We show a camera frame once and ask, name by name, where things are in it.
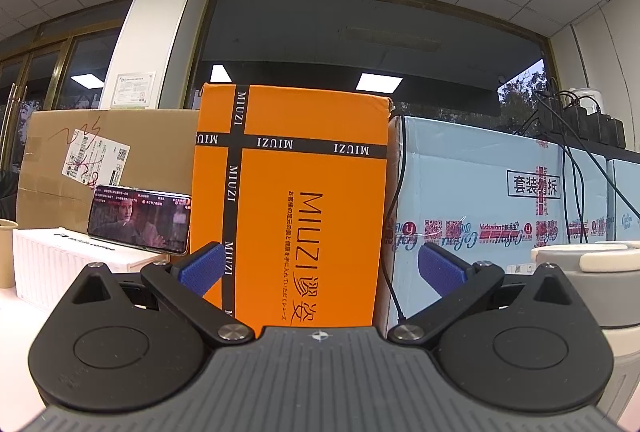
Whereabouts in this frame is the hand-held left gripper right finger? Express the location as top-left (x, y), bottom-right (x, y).
top-left (388, 242), bottom-right (576, 347)

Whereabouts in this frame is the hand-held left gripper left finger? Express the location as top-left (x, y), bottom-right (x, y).
top-left (72, 241), bottom-right (254, 347)

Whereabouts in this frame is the grey insulated container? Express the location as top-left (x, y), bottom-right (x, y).
top-left (530, 240), bottom-right (640, 428)

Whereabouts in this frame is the black smartphone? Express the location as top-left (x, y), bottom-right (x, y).
top-left (86, 184), bottom-right (193, 256)

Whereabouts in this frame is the large light blue carton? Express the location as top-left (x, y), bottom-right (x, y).
top-left (375, 113), bottom-right (612, 334)

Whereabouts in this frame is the orange cardboard box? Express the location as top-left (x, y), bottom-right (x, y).
top-left (192, 81), bottom-right (394, 329)

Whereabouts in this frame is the white ribbed box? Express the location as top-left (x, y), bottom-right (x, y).
top-left (12, 227), bottom-right (173, 313)

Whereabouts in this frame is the brown cardboard box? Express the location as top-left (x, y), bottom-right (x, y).
top-left (15, 109), bottom-right (202, 258)

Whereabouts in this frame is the brown paper cup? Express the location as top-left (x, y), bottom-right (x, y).
top-left (0, 219), bottom-right (19, 290)

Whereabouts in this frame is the small light blue carton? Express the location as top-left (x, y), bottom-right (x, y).
top-left (606, 156), bottom-right (640, 244)

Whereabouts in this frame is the row of black chargers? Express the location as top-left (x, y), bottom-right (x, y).
top-left (534, 95), bottom-right (627, 149)

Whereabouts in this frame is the white kettle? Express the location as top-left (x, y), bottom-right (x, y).
top-left (564, 86), bottom-right (604, 114)

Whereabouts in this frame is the gold framed glass door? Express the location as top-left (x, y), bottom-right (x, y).
top-left (0, 0), bottom-right (135, 163)

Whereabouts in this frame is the large dark window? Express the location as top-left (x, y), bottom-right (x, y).
top-left (189, 0), bottom-right (562, 135)

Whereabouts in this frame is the black cable with plug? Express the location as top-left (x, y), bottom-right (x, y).
top-left (379, 115), bottom-right (408, 322)

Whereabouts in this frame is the black charger cable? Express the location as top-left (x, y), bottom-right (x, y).
top-left (570, 132), bottom-right (640, 225)
top-left (559, 145), bottom-right (588, 244)

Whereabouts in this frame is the white wall notice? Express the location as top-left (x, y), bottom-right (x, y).
top-left (112, 71), bottom-right (157, 109)

